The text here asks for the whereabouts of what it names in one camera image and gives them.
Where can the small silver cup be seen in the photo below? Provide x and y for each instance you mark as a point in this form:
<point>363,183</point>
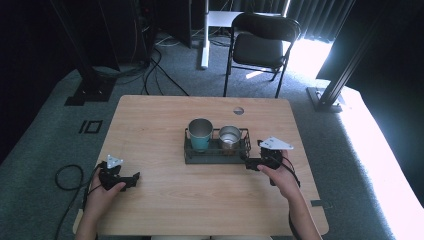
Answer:
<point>229,138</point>

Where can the aluminium profile stand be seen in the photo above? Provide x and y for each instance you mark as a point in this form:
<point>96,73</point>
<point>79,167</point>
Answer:
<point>328,96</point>

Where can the person's left hand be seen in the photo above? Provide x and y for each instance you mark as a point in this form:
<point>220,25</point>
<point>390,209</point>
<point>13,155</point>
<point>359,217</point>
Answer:
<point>101,198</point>

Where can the black metal stand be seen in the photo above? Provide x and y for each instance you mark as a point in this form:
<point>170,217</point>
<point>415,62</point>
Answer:
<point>90,83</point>

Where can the black folding chair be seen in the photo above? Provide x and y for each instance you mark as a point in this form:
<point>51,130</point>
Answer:
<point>258,50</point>

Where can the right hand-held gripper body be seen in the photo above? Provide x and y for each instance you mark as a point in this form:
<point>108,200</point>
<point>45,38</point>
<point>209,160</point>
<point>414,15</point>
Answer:
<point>271,156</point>

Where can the teal metal cup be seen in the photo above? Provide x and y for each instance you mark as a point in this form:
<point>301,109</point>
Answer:
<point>200,136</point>

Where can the person's right hand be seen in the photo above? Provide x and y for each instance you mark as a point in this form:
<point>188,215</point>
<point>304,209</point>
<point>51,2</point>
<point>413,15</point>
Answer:
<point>283,181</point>

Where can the white desk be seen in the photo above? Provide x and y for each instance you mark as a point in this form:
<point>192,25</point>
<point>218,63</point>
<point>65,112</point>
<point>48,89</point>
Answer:
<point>213,20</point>

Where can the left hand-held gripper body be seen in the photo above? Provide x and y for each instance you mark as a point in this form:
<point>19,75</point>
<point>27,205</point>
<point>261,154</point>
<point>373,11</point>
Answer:
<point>110,178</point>

